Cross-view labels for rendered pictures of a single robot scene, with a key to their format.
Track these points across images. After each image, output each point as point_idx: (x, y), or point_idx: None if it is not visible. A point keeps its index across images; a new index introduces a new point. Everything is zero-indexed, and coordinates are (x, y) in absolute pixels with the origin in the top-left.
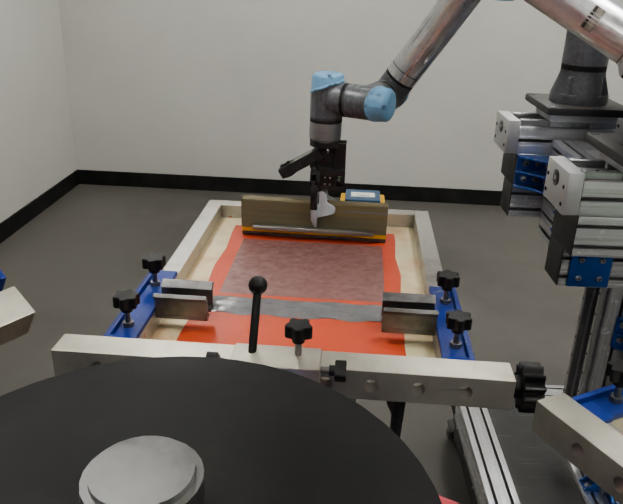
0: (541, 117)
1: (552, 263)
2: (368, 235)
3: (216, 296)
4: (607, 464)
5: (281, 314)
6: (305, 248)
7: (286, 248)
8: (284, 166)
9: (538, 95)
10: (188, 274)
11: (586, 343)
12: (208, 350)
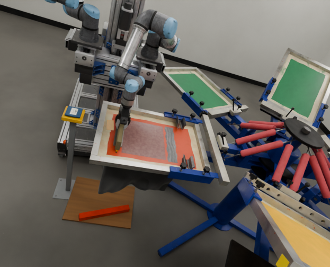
0: (82, 47)
1: (139, 91)
2: None
3: (168, 160)
4: (220, 114)
5: (175, 147)
6: (128, 136)
7: (129, 141)
8: (126, 121)
9: (77, 39)
10: None
11: None
12: (217, 153)
